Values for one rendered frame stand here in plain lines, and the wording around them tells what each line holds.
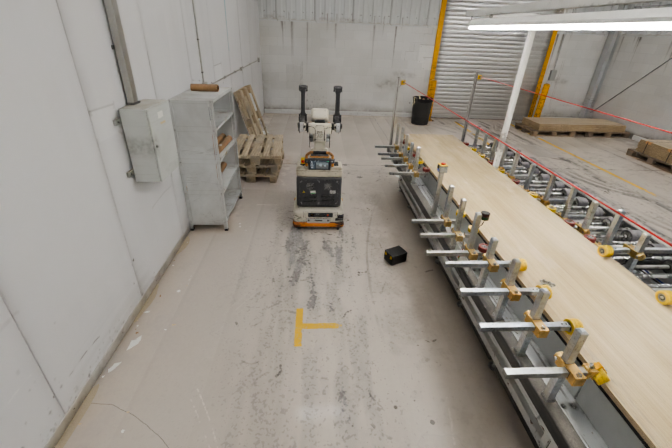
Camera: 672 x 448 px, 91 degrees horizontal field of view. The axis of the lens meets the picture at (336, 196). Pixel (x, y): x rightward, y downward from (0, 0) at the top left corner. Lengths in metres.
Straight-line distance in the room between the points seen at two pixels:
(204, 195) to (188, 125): 0.82
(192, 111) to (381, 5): 7.18
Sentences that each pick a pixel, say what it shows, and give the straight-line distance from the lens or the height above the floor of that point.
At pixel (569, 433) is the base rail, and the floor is 0.70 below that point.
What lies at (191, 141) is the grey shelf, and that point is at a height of 1.12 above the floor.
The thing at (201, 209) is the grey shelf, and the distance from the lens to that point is 4.23.
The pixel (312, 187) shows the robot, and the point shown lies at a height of 0.56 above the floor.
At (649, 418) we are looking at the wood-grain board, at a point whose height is 0.90.
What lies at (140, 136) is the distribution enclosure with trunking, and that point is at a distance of 3.04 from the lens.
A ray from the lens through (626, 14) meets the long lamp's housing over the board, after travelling 2.18.
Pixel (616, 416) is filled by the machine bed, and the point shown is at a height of 0.78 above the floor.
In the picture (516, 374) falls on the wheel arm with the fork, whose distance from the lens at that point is 1.79.
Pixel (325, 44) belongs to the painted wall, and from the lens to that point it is 9.88.
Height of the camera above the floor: 2.24
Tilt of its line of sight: 26 degrees down
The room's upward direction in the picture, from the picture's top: 3 degrees clockwise
